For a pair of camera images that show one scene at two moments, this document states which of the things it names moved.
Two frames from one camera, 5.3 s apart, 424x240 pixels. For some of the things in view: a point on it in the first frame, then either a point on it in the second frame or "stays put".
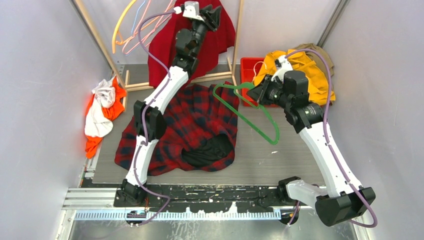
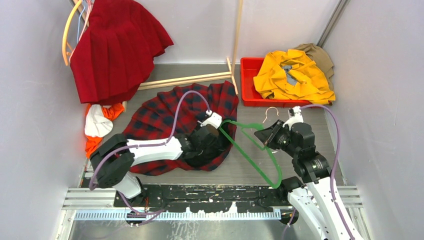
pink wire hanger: [138, 26] to [90, 3]
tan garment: [318, 60] stays put
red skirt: [164, 42] to [116, 52]
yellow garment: [319, 92] stays put
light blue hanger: [136, 15] to [78, 26]
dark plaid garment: [201, 132] stays put
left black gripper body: [209, 23] to [200, 151]
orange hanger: [118, 42] to [65, 53]
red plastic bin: [248, 67] stays put
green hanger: [234, 88] to [262, 148]
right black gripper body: [271, 92] to [279, 137]
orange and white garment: [106, 103] stays put
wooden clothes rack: [127, 87] stays put
